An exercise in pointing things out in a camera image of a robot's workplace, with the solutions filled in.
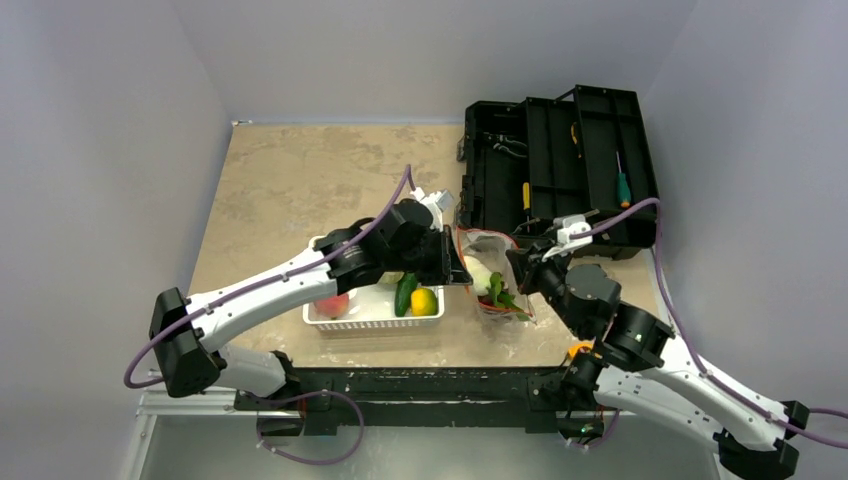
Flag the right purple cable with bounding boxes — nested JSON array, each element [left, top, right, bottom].
[[569, 197, 848, 452]]

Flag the white radish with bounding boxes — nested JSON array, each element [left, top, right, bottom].
[[464, 256, 532, 322]]

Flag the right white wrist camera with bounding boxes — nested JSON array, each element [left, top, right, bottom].
[[542, 214, 593, 262]]

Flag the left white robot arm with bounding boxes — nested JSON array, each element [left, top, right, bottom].
[[148, 199, 473, 409]]

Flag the clear zip top bag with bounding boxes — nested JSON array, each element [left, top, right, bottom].
[[455, 228, 536, 323]]

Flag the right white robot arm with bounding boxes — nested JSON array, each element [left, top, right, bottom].
[[506, 246, 809, 479]]

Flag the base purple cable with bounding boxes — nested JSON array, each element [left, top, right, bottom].
[[254, 385, 370, 466]]

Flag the white plastic basket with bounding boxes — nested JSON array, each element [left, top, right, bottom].
[[302, 235, 446, 331]]

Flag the yellow black tool in tray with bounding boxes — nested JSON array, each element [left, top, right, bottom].
[[570, 122, 583, 158]]

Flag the green handled screwdriver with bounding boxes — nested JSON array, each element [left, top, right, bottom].
[[616, 152, 632, 209]]

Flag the black pliers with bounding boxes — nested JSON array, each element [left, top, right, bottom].
[[483, 133, 529, 158]]

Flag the black open toolbox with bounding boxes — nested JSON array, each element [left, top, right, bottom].
[[456, 85, 659, 247]]

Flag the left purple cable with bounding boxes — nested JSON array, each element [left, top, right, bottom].
[[123, 164, 419, 390]]

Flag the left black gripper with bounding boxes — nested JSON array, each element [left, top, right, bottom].
[[385, 224, 472, 286]]

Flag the black base frame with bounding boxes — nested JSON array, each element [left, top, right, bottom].
[[234, 361, 614, 442]]

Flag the orange fruit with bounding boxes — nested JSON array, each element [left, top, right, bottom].
[[410, 287, 439, 317]]

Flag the yellow handled screwdriver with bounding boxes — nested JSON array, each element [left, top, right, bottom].
[[522, 182, 532, 222]]

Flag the green cucumber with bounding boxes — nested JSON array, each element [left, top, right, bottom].
[[394, 273, 419, 317]]

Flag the purple grape bunch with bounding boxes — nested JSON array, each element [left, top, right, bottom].
[[478, 295, 503, 311]]

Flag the pink peach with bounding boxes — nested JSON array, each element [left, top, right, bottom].
[[313, 293, 350, 320]]

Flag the green cabbage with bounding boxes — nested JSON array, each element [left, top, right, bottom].
[[378, 271, 404, 285]]

